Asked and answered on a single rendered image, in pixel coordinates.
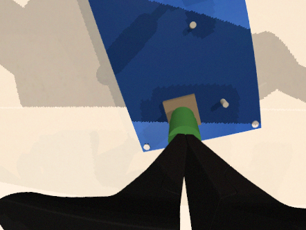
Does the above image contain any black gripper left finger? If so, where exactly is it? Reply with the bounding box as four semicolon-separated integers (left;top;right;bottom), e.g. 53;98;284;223
0;134;188;230

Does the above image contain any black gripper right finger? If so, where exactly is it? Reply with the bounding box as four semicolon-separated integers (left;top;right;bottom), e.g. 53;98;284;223
183;134;306;230

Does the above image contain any blue circuit board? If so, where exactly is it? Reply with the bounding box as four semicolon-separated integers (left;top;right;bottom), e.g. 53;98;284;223
89;0;262;152

